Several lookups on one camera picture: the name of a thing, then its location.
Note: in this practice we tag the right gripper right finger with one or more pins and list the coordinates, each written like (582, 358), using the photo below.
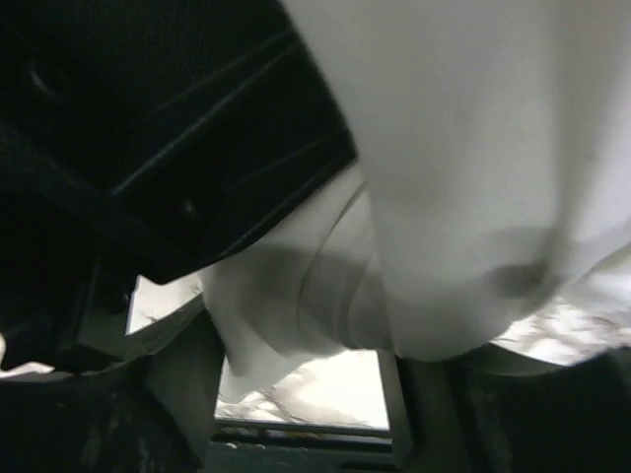
(493, 410)

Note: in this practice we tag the white pillowcase blue trim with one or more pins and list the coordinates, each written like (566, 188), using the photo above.
(492, 176)

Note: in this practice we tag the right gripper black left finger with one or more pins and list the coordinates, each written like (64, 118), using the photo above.
(153, 414)

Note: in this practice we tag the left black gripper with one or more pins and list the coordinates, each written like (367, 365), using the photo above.
(144, 139)

